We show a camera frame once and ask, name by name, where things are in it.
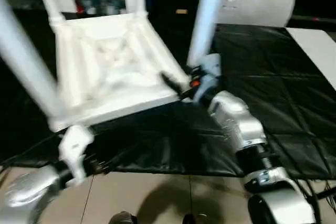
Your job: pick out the grey white pillow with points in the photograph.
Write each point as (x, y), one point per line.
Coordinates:
(257, 3)

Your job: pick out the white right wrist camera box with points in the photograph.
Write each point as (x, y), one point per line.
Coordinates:
(210, 66)

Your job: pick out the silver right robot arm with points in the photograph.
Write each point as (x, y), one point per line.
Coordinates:
(236, 124)

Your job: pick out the black work mat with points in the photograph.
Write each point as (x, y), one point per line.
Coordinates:
(273, 87)

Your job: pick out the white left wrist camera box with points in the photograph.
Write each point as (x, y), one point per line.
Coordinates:
(76, 148)

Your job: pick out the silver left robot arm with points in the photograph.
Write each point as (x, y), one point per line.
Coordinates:
(26, 187)

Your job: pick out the white plastic table top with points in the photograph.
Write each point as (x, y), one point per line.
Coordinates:
(115, 66)

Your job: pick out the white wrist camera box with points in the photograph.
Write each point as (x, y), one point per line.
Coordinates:
(76, 148)
(210, 66)

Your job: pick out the white board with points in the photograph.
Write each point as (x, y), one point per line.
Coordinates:
(317, 53)

